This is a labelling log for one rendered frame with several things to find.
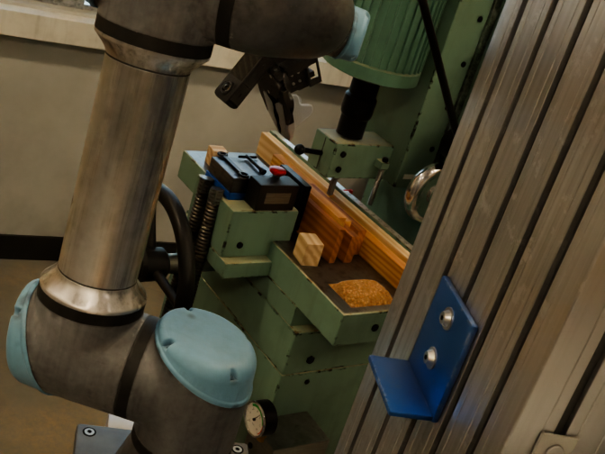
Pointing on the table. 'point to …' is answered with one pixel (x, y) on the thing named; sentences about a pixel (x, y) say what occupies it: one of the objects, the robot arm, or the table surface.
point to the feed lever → (439, 78)
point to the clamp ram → (299, 194)
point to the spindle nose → (356, 109)
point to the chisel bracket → (348, 154)
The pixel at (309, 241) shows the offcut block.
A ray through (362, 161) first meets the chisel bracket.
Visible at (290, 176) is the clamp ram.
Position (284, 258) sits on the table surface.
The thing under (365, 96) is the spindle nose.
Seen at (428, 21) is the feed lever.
